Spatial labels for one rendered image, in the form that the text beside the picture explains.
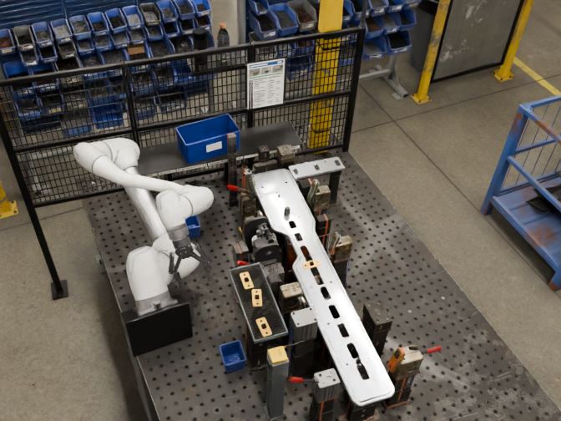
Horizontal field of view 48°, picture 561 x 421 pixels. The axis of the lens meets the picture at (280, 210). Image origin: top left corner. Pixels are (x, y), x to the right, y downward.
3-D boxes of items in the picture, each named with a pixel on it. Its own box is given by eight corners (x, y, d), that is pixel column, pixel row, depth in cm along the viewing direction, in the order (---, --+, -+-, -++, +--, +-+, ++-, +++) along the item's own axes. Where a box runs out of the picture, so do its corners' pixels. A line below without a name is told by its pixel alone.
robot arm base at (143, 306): (139, 317, 271) (136, 305, 271) (133, 311, 292) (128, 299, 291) (179, 303, 277) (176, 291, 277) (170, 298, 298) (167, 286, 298)
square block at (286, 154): (292, 200, 361) (295, 152, 336) (279, 203, 359) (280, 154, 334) (287, 191, 367) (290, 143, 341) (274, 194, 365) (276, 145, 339)
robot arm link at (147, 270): (127, 301, 285) (113, 255, 283) (156, 289, 299) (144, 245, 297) (149, 299, 275) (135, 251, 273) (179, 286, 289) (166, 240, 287)
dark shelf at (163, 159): (303, 148, 348) (303, 144, 346) (139, 180, 325) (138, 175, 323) (290, 124, 362) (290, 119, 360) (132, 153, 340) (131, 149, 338)
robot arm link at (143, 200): (161, 290, 297) (194, 276, 314) (179, 276, 287) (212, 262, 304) (87, 152, 308) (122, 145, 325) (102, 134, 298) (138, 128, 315)
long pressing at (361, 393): (404, 393, 247) (404, 391, 246) (351, 409, 242) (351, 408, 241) (287, 168, 338) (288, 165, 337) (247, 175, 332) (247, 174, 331)
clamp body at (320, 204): (329, 239, 342) (336, 193, 317) (309, 244, 339) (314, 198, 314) (323, 227, 348) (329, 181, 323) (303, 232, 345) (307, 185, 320)
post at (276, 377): (285, 416, 270) (290, 362, 238) (268, 422, 268) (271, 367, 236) (280, 401, 274) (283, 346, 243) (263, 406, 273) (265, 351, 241)
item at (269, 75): (285, 104, 351) (286, 56, 329) (245, 111, 345) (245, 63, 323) (283, 102, 352) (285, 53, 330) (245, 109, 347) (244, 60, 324)
